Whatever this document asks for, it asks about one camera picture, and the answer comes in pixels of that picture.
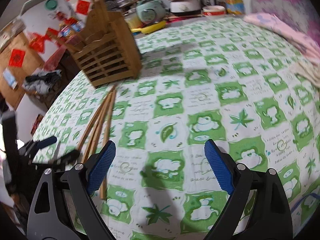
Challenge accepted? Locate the wooden chopstick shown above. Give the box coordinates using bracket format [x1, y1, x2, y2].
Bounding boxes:
[88, 101, 110, 155]
[81, 92, 113, 163]
[76, 85, 116, 152]
[99, 89, 117, 200]

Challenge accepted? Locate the chair with grey clothes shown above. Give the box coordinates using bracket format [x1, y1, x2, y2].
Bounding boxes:
[22, 70, 62, 95]

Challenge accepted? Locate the red covered side table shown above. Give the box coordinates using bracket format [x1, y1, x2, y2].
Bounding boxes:
[43, 42, 76, 71]

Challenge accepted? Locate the red diamond paper door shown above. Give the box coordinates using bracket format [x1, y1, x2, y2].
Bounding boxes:
[8, 49, 25, 68]

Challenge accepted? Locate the wooden slatted utensil holder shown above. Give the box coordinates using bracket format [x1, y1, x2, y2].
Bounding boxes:
[65, 0, 142, 88]

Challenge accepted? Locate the yellow oil bottle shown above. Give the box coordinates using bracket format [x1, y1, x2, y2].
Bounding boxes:
[59, 23, 74, 39]

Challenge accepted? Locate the green white patterned tablecloth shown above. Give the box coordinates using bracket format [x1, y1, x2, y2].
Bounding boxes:
[32, 16, 320, 240]

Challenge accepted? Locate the cream yellow pot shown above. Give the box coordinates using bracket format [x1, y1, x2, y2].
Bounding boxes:
[124, 12, 143, 29]

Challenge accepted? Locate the yellow small pan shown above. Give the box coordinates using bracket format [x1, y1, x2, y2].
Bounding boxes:
[131, 21, 167, 34]

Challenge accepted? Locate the mint green rice cooker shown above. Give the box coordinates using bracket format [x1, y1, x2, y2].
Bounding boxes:
[136, 0, 167, 24]

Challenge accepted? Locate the pink folded cloth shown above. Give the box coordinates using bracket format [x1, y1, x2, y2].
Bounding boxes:
[243, 12, 319, 64]

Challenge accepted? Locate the white induction cooker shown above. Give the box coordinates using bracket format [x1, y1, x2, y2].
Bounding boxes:
[170, 0, 201, 14]

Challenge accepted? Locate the red white bowl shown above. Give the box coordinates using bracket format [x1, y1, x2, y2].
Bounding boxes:
[202, 5, 226, 17]

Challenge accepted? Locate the clear plastic oil bottle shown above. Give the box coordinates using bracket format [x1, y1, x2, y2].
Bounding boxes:
[225, 0, 245, 15]

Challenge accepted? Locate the blue cable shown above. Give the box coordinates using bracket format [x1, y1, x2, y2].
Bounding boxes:
[290, 192, 320, 213]

